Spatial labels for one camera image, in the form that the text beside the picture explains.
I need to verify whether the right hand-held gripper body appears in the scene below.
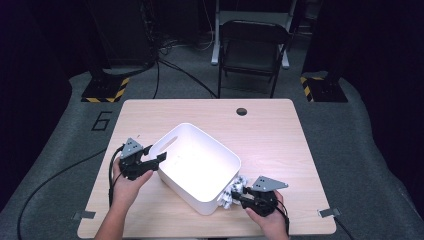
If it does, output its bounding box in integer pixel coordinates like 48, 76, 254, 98
240, 175, 290, 218

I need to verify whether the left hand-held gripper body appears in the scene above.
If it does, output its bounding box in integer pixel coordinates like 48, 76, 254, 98
118, 137, 155, 182

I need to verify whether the white patterned cloth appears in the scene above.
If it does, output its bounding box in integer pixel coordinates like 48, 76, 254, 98
217, 174, 249, 210

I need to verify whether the white plastic bin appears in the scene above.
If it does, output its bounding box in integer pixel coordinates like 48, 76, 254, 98
148, 122, 242, 216

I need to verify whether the person's right hand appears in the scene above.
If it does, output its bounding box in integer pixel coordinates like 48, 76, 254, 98
244, 190, 290, 236

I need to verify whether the person's left hand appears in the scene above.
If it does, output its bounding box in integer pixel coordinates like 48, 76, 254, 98
111, 156, 155, 209

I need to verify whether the grey tape piece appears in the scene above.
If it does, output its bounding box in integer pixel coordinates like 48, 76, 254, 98
317, 207, 342, 219
72, 210, 97, 221

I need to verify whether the black yellow-striped stand base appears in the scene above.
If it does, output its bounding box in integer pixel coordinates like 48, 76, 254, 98
80, 68, 130, 104
299, 74, 349, 103

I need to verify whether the dark equipment cabinet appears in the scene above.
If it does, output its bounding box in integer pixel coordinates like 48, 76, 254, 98
86, 0, 158, 68

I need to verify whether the black folding chair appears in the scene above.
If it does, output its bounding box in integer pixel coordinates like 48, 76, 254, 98
210, 0, 298, 70
218, 19, 291, 99

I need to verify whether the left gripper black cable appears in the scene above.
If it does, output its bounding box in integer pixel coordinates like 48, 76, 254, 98
108, 145, 125, 208

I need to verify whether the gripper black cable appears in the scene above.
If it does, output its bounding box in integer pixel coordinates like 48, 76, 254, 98
276, 199, 291, 231
108, 145, 125, 208

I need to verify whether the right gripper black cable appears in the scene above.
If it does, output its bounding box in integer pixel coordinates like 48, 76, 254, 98
276, 199, 291, 231

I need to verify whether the short black cable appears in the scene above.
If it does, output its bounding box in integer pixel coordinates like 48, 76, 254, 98
333, 215, 356, 240

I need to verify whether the long black floor cable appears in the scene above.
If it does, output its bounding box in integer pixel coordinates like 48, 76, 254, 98
17, 148, 108, 240

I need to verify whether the tangle of floor cables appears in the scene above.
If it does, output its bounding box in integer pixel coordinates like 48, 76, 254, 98
156, 31, 214, 56

